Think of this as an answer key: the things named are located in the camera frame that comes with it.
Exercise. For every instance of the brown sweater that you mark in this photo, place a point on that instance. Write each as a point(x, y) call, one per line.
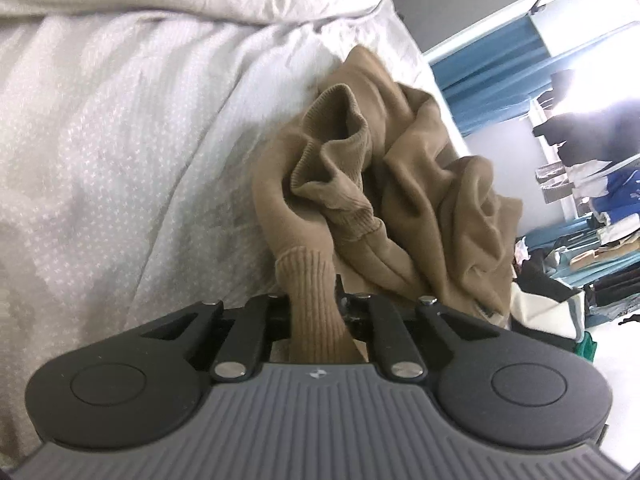
point(425, 185)

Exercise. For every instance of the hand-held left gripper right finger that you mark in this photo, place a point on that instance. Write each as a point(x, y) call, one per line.
point(355, 315)

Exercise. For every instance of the black cloth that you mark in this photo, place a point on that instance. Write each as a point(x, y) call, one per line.
point(545, 275)

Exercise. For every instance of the blue hanging garment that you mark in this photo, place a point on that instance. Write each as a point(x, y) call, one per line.
point(620, 190)

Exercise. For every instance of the green cloth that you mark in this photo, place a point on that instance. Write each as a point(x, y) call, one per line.
point(589, 345)

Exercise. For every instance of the blue curtain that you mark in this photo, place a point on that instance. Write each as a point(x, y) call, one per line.
point(480, 80)

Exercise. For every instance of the clothes pile on shelf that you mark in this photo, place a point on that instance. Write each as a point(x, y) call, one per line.
point(575, 250)

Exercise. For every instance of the white hanging garment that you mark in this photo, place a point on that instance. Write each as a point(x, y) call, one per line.
point(565, 180)

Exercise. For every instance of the grey dotted bed sheet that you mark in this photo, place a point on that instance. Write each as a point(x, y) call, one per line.
point(125, 160)

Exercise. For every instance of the black hanging coat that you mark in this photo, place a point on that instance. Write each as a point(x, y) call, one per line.
point(585, 125)

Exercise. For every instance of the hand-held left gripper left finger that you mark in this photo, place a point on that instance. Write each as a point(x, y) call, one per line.
point(277, 310)

